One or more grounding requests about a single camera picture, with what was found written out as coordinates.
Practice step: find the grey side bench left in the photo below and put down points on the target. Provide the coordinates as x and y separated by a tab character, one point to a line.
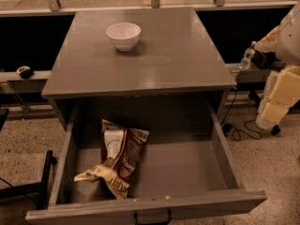
12	83

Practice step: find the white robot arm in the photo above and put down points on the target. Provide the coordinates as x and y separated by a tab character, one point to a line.
288	38

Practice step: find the grey side bench right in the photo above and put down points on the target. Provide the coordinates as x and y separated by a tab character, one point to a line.
252	74

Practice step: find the black tape measure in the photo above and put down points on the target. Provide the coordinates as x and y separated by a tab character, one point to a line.
25	72

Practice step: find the grey side bench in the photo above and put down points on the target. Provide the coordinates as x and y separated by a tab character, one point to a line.
12	83
252	74

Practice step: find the black stand leg left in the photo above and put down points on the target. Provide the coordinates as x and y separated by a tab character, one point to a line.
35	192

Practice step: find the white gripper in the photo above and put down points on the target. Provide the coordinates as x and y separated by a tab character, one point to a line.
289	41

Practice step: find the open grey top drawer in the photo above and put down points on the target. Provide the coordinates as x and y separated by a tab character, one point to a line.
186	166

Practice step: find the small black box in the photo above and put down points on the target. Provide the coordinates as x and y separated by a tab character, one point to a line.
263	60

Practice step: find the black power adapter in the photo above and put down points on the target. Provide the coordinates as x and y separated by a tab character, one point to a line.
226	129

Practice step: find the grey counter cabinet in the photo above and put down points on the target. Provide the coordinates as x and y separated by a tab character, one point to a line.
174	54

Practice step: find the white ceramic bowl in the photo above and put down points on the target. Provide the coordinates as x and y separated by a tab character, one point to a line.
124	35

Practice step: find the brown chip bag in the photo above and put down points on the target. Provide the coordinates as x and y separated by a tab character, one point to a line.
121	150

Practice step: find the clear water bottle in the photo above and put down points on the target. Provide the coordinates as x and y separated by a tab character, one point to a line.
248	55

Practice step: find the black drawer handle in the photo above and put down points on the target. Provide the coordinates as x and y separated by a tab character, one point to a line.
153	217

